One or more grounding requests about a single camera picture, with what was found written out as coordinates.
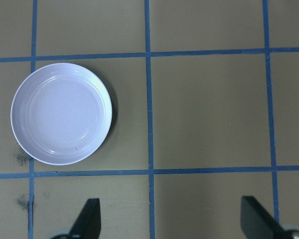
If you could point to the lavender round plate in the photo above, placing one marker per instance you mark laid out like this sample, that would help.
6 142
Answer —
61 114

